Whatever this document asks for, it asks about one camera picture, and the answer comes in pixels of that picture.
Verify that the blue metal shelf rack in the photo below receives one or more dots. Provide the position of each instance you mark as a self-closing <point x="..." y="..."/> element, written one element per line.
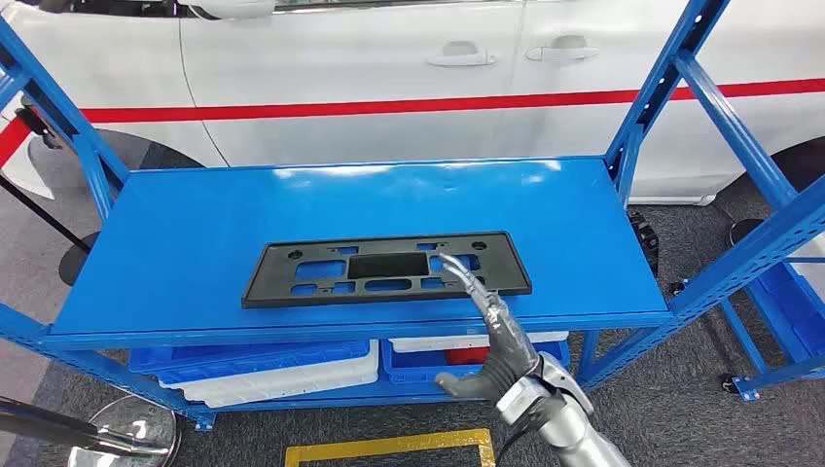
<point x="786" y="309"/>
<point x="193" y="258"/>

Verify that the red item in crate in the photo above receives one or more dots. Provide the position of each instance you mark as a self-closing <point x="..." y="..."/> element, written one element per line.
<point x="467" y="355"/>

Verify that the white car with red stripe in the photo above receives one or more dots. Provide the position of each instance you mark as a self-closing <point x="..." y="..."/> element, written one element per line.
<point x="354" y="64"/>

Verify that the chrome stanchion post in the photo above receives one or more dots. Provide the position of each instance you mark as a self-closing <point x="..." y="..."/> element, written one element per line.
<point x="39" y="422"/>

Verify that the black stanchion post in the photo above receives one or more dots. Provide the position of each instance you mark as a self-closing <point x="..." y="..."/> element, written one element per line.
<point x="77" y="261"/>

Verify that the black round base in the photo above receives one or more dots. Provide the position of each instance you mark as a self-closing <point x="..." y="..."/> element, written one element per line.
<point x="744" y="232"/>

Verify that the red barrier belt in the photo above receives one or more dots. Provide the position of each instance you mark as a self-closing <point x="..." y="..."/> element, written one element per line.
<point x="13" y="142"/>

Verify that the black plastic plate bracket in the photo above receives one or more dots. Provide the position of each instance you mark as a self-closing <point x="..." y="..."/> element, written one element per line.
<point x="277" y="283"/>

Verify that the black ribbed part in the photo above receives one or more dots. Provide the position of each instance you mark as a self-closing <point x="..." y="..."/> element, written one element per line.
<point x="644" y="242"/>

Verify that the yellow floor tape square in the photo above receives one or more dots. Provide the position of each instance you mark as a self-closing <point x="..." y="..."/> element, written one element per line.
<point x="387" y="445"/>

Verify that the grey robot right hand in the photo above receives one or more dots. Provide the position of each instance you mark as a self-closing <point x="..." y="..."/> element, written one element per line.
<point x="509" y="361"/>

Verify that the stanchion with black head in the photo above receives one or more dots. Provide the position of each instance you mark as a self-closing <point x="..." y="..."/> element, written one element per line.
<point x="39" y="122"/>

